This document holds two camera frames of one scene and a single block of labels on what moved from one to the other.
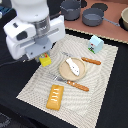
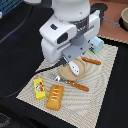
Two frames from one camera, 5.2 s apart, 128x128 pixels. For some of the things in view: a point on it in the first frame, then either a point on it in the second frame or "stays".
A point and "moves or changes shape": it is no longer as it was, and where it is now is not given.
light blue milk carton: (95, 44) stays
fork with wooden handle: (71, 83) stays
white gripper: (23, 42) → (65, 41)
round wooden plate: (67, 73) stays
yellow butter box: (45, 59) moves or changes shape
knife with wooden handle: (83, 58) stays
